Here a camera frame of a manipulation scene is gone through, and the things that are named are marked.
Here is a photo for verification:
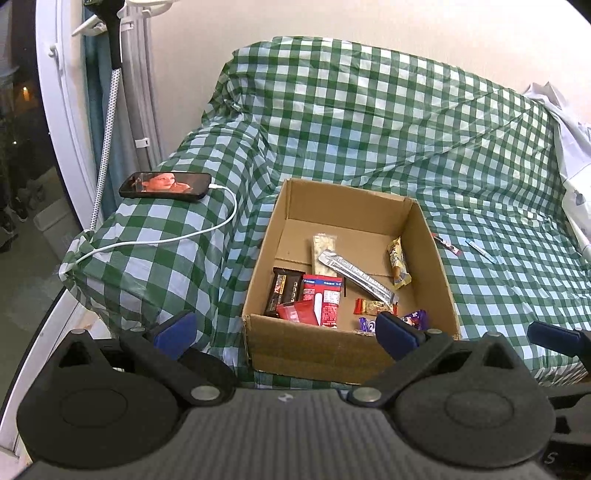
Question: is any purple chocolate bar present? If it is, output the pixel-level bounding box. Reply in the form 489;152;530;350
359;310;429;333

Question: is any small orange candy bar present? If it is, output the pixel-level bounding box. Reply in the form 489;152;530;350
353;298;398;316

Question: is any yellow snack packet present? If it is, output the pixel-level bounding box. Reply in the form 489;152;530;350
387;238;412;290

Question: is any red white kitkat bar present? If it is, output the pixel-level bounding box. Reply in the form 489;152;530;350
432;233;462;256

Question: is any silver foil bar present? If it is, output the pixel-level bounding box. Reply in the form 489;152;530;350
318;250;399;304

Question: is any small red chocolate bar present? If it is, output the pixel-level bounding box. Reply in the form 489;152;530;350
276;300;318;326

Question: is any dark brown chocolate bar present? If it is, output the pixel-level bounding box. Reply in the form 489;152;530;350
263;267;304;317

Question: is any beige nougat bar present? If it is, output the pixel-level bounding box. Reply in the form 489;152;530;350
311;233;340;278

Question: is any red white snack packet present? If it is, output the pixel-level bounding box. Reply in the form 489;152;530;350
301;274;342;328

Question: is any light blue white wrapper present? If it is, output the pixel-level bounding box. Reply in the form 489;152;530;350
466;240;497;264

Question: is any brown cardboard box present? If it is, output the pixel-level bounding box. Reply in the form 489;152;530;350
241;178;462;385

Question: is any green checkered sofa cover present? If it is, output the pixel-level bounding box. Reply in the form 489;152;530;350
59;37;590;389

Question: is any white cloth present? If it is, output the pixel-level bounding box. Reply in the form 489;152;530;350
524;83;591;261

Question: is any black smartphone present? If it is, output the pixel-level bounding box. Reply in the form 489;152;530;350
118;172;212;203

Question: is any grey curtain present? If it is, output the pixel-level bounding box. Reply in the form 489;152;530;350
72;1;172;218

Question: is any white charging cable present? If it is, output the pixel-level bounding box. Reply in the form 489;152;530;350
57;183;239;280

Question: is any braided cord with black handle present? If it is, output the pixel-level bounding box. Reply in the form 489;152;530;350
82;0;129;232

